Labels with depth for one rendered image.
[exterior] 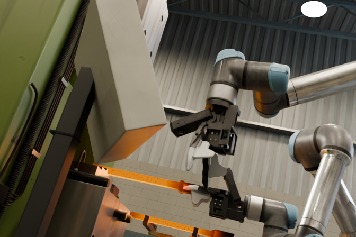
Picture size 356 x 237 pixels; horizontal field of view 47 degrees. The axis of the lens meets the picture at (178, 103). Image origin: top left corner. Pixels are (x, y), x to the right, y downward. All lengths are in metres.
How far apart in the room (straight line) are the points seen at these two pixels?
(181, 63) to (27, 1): 9.15
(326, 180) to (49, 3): 0.96
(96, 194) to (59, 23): 0.51
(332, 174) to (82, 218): 0.75
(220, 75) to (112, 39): 0.37
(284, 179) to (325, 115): 1.81
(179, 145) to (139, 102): 8.69
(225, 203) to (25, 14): 0.82
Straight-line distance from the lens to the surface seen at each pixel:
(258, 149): 9.40
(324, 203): 1.30
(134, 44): 0.77
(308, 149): 1.48
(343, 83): 1.19
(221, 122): 1.01
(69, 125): 0.86
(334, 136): 1.41
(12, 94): 1.14
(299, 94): 1.16
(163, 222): 1.79
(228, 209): 1.36
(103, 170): 1.39
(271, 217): 1.35
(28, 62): 1.17
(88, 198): 1.28
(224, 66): 1.06
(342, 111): 10.10
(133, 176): 1.41
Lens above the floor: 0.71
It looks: 23 degrees up
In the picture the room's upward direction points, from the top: 15 degrees clockwise
